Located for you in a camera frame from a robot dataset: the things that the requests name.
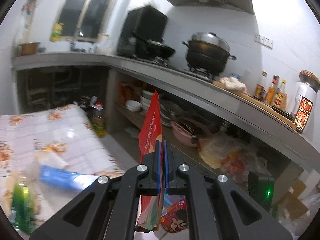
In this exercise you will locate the green bottle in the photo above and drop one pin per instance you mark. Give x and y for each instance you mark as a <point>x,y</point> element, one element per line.
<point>21,205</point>

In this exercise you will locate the white bowl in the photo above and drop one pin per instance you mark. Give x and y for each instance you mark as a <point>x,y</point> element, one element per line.
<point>132,105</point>

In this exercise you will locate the red patterned box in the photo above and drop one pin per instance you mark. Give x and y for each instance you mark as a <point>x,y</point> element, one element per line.
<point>303,116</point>

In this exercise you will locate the blue white toothpaste box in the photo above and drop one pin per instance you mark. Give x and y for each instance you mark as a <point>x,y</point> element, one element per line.
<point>62,177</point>

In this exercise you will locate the black lidded pot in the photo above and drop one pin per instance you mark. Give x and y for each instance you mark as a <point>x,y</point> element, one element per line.
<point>207,55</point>

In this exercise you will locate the cardboard piece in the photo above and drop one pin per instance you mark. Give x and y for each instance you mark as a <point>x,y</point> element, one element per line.
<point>292,200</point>

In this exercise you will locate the orange plastic bag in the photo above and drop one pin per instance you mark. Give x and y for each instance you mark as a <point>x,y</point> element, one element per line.
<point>237,167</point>

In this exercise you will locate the black stove backsplash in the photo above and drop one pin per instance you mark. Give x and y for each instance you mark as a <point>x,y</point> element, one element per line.
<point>145,25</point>

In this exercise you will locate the concrete kitchen counter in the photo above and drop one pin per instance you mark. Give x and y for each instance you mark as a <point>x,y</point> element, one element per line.
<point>175,85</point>

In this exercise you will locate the window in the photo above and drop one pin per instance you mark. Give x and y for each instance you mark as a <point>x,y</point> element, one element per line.
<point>85,10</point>

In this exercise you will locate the stack of white bowls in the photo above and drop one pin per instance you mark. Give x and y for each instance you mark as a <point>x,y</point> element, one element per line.
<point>146,97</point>

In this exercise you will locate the wooden cutting board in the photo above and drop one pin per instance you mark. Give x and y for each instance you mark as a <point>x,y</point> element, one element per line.
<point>252,98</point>

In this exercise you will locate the clear sauce bottle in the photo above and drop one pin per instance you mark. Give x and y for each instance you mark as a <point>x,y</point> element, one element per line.
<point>280,98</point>

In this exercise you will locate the black wok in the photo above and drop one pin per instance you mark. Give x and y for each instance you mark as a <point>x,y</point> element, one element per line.
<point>160,48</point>

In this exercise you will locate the stack of plates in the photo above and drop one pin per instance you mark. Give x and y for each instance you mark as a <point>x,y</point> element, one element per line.
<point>170,112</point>

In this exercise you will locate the dark sauce bottle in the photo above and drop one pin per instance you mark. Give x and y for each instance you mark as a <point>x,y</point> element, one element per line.
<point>260,88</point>

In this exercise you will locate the woven basket lid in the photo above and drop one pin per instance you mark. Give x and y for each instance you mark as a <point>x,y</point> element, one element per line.
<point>310,78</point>

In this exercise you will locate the cooking oil bottle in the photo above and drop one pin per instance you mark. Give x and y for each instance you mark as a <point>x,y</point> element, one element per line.
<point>98,122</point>

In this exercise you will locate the floral table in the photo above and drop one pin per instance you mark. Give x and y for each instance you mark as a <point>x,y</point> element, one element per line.
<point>50,135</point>

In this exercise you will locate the orange sauce bottle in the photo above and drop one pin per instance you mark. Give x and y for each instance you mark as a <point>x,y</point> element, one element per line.
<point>271,92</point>

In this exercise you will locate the red snack bag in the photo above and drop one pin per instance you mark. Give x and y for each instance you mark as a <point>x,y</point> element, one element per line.
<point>151,127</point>

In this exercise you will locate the yellow detergent bottle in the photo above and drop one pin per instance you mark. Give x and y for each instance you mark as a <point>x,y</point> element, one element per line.
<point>57,32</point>

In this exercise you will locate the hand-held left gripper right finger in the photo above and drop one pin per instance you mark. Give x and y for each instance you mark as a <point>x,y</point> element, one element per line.
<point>167,167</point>

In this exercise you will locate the pink basin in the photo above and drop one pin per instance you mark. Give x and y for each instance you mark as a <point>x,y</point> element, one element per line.
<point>185,136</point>

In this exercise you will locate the wall socket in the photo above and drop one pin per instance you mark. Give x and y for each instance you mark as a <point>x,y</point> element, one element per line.
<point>263,41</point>

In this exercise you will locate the beige cloth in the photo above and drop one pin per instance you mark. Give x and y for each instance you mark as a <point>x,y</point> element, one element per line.
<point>233,83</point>

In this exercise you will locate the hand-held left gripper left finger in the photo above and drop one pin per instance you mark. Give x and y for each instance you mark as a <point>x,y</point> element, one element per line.
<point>159,167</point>

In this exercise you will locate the white kitchen appliance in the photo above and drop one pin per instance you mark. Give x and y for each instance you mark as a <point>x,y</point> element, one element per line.
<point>302,92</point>

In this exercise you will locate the concrete shelf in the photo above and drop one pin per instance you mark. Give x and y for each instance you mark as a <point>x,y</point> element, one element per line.
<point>135,117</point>

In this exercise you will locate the yellowish plastic bag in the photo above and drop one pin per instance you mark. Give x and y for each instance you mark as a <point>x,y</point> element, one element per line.
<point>220,150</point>

